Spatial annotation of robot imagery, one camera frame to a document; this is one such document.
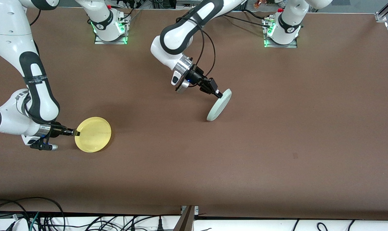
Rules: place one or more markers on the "pale green round plate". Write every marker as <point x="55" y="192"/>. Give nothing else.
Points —
<point x="218" y="107"/>

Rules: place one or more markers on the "white lower shelf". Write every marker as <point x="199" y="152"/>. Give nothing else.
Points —
<point x="245" y="226"/>

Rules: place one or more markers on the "grey metal rail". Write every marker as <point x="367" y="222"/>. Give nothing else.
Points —
<point x="186" y="4"/>

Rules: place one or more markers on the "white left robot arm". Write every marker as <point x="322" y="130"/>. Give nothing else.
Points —
<point x="178" y="35"/>

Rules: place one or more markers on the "aluminium profile bar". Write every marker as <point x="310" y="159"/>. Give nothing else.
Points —
<point x="186" y="221"/>

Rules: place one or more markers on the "yellow round plate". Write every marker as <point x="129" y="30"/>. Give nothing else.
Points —
<point x="94" y="134"/>

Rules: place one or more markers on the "aluminium frame post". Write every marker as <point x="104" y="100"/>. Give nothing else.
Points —
<point x="384" y="11"/>

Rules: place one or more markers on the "small orange object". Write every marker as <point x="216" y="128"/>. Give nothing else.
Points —
<point x="259" y="4"/>

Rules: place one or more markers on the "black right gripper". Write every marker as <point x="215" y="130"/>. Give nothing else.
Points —
<point x="55" y="131"/>

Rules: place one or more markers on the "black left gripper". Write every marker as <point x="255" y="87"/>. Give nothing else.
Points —
<point x="196" y="76"/>

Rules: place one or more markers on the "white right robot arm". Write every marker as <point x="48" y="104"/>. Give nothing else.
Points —
<point x="8" y="32"/>

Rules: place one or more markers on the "brown table cover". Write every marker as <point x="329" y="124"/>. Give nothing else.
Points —
<point x="194" y="160"/>

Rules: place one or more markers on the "black power plug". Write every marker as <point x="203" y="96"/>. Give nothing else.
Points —
<point x="160" y="226"/>

